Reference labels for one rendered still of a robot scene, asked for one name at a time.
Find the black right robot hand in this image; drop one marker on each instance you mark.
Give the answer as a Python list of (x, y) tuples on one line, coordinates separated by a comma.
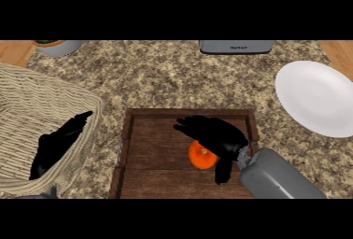
[(218, 134)]

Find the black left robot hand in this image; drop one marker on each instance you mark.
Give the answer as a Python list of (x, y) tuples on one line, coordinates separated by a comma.
[(55, 146)]

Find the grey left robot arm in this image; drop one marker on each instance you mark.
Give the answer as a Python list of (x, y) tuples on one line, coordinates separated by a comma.
[(42, 194)]

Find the orange squash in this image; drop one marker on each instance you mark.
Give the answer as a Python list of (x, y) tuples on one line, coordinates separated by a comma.
[(200, 159)]

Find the dark brown wooden tray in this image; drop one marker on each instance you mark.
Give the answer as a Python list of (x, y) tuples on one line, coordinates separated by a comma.
[(156, 161)]

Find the white plate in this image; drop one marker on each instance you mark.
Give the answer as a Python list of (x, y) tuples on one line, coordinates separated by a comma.
[(320, 96)]

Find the beige wicker basket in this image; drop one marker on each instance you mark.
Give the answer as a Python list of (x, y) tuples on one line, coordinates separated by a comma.
[(27, 124)]

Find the grey appliance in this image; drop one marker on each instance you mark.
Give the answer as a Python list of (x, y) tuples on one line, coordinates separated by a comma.
[(237, 46)]

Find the grey plant pot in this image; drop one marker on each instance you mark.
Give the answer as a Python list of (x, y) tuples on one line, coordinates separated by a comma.
[(58, 47)]

